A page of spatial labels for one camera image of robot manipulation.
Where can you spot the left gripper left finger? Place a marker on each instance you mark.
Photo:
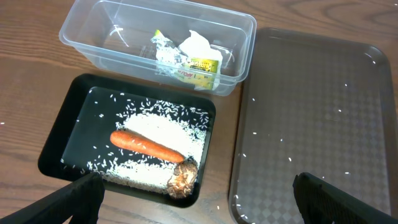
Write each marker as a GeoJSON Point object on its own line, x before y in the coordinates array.
{"type": "Point", "coordinates": [78, 202]}

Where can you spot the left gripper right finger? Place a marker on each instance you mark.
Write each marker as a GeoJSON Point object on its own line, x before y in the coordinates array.
{"type": "Point", "coordinates": [321, 203]}

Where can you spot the orange carrot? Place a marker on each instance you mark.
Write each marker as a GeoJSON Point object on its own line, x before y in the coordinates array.
{"type": "Point", "coordinates": [138, 143]}

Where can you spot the brown food scrap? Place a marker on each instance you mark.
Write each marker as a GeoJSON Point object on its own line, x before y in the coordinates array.
{"type": "Point", "coordinates": [181, 183]}

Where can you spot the pile of white rice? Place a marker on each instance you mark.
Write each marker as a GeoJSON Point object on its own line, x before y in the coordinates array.
{"type": "Point", "coordinates": [89, 149]}

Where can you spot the yellow green snack wrapper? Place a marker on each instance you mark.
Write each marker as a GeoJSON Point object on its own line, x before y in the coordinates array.
{"type": "Point", "coordinates": [168, 53]}

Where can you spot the black plastic tray bin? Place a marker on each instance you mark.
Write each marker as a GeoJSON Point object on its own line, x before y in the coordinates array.
{"type": "Point", "coordinates": [49, 160]}

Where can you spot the brown serving tray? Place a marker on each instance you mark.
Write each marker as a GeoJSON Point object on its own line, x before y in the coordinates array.
{"type": "Point", "coordinates": [319, 105]}

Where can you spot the clear plastic bin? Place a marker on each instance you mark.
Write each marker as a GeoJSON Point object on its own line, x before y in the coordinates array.
{"type": "Point", "coordinates": [115, 35]}

